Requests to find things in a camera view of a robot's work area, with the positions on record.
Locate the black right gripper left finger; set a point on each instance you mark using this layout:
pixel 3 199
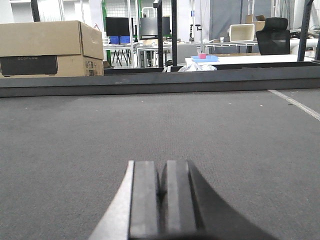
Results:
pixel 133 213

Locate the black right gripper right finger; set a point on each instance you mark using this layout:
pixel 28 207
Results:
pixel 191 206

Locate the dark grey conveyor belt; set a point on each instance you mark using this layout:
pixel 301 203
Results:
pixel 62 158

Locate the small red block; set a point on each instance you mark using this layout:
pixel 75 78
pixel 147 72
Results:
pixel 202 56

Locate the beige plastic bin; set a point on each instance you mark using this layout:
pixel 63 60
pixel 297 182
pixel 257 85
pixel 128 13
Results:
pixel 241 32

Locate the crumpled white plastic bag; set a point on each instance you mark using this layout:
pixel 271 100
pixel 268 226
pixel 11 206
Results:
pixel 195 67

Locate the white table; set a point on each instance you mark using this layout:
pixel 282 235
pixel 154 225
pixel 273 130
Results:
pixel 252 59

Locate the flat blue tray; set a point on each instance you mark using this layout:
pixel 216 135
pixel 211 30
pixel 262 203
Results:
pixel 208 58

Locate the large cardboard box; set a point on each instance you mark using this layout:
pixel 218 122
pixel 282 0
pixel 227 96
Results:
pixel 50 49

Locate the black office chair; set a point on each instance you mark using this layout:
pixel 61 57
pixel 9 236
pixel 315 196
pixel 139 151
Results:
pixel 274 38

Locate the black computer monitor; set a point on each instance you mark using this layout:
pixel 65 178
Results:
pixel 117 26

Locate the black conveyor side rail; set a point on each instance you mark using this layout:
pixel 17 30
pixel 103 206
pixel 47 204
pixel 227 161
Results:
pixel 227 78

